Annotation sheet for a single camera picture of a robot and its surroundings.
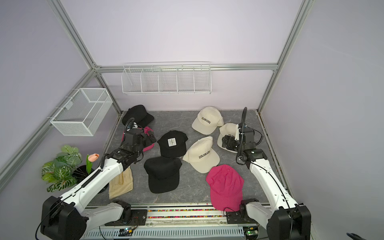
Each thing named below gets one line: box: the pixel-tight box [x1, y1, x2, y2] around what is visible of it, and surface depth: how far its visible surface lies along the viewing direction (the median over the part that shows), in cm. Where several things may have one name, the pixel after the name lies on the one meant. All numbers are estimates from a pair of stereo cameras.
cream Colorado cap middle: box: [182, 136, 220, 174], surface depth 93 cm
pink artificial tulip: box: [86, 153, 100, 175], surface depth 67 cm
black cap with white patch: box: [157, 130, 189, 158], surface depth 99 cm
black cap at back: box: [122, 104, 155, 128], surface depth 120 cm
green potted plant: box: [41, 144, 89, 192], surface depth 66 cm
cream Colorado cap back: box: [191, 106, 224, 135], surface depth 111 cm
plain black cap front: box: [144, 156, 183, 194], surface depth 86 cm
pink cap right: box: [206, 164, 244, 211], surface depth 82 cm
